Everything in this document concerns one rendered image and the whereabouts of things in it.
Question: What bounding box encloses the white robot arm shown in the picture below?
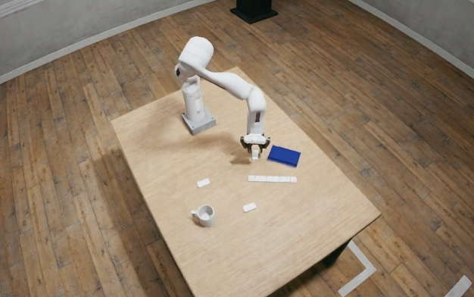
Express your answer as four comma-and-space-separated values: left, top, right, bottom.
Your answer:
175, 37, 267, 144

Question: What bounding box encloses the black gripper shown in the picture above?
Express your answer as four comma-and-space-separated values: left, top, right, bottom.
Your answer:
240, 136, 270, 155

